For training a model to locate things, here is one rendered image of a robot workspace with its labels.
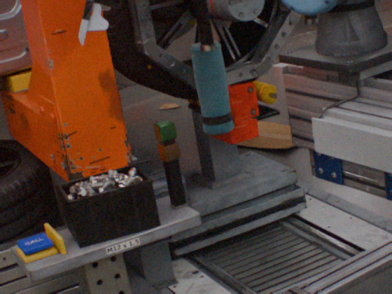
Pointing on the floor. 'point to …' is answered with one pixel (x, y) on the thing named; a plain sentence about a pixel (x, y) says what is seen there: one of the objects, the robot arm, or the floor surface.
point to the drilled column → (104, 276)
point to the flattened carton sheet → (270, 136)
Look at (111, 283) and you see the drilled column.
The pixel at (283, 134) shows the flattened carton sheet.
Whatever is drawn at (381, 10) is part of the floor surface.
